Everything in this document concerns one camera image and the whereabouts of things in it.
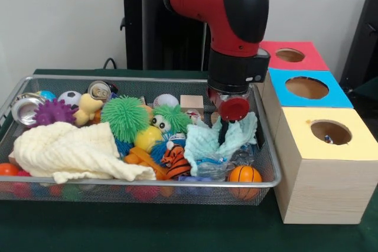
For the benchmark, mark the purple spiky ball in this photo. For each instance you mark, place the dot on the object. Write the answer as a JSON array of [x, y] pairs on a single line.
[[54, 113]]

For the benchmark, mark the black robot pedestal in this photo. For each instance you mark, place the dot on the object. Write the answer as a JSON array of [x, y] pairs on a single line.
[[177, 42]]

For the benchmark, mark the green fuzzy toy with eyes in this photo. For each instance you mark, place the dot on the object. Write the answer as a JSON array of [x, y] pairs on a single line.
[[171, 116]]

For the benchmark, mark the black stand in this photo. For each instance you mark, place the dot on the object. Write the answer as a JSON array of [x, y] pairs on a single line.
[[363, 42]]

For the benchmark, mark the wooden box with three holes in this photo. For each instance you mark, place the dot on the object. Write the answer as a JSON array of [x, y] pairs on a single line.
[[325, 193]]

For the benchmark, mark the cream waffle cloth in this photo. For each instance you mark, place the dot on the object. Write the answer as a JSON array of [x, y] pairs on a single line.
[[74, 151]]

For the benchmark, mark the light blue waffle cloth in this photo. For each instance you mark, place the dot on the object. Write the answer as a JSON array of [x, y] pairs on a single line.
[[203, 142]]

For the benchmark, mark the dark green tablecloth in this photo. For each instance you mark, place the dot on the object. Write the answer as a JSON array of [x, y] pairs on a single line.
[[147, 228], [369, 92]]

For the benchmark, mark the green spiky ball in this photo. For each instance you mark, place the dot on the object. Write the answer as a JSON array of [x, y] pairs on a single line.
[[127, 116]]

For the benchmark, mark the black white soccer ball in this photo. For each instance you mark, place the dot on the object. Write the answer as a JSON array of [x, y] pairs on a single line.
[[70, 98]]

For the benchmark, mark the orange striped tiger plush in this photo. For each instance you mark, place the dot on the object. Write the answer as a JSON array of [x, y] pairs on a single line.
[[177, 160]]

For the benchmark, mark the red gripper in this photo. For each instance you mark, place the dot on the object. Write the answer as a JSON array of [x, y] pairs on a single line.
[[235, 109]]

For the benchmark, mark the yellow duck toy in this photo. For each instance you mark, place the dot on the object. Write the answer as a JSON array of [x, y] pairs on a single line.
[[87, 109]]

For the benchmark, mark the metal mesh bin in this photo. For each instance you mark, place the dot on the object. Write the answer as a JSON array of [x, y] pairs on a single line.
[[97, 194]]

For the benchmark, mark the orange basketball toy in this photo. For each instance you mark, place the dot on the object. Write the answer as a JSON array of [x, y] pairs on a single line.
[[245, 173]]

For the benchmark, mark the silver metal can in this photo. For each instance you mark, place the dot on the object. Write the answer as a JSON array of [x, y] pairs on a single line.
[[25, 111]]

